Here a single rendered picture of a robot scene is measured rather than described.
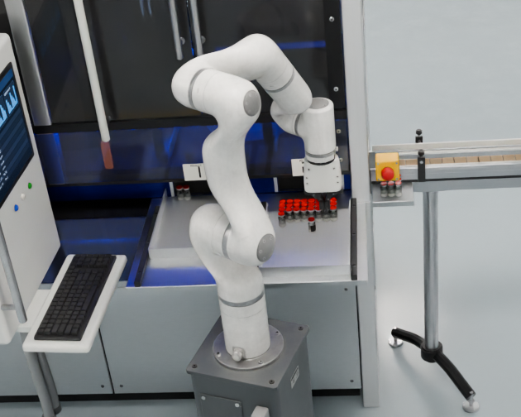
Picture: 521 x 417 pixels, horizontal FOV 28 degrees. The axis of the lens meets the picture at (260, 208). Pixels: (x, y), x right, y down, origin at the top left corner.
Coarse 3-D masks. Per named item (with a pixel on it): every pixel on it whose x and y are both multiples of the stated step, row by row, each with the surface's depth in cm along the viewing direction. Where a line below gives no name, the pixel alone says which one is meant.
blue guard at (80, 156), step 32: (160, 128) 316; (192, 128) 316; (256, 128) 314; (64, 160) 325; (96, 160) 324; (128, 160) 323; (160, 160) 323; (192, 160) 322; (256, 160) 320; (288, 160) 319
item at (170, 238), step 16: (160, 208) 328; (176, 208) 333; (192, 208) 332; (160, 224) 326; (176, 224) 325; (160, 240) 319; (176, 240) 318; (160, 256) 311; (176, 256) 310; (192, 256) 310
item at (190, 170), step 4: (184, 164) 323; (188, 164) 322; (192, 164) 322; (196, 164) 322; (200, 164) 322; (184, 168) 323; (188, 168) 323; (192, 168) 323; (196, 168) 323; (200, 168) 323; (184, 172) 324; (188, 172) 324; (192, 172) 324; (196, 172) 324; (204, 172) 324; (184, 176) 325; (188, 176) 325; (192, 176) 325; (196, 176) 325; (204, 176) 324
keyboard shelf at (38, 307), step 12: (120, 264) 324; (60, 276) 321; (108, 276) 318; (120, 276) 321; (108, 288) 314; (36, 300) 313; (48, 300) 311; (108, 300) 310; (36, 312) 308; (96, 312) 304; (24, 324) 303; (36, 324) 302; (96, 324) 300; (84, 336) 295; (24, 348) 295; (36, 348) 294; (48, 348) 293; (60, 348) 293; (72, 348) 292; (84, 348) 292
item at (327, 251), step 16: (272, 224) 320; (288, 224) 319; (304, 224) 318; (320, 224) 317; (336, 224) 317; (288, 240) 312; (304, 240) 311; (320, 240) 310; (336, 240) 310; (272, 256) 306; (288, 256) 305; (304, 256) 304; (320, 256) 303; (336, 256) 303; (272, 272) 297; (288, 272) 296; (304, 272) 296; (320, 272) 296; (336, 272) 295
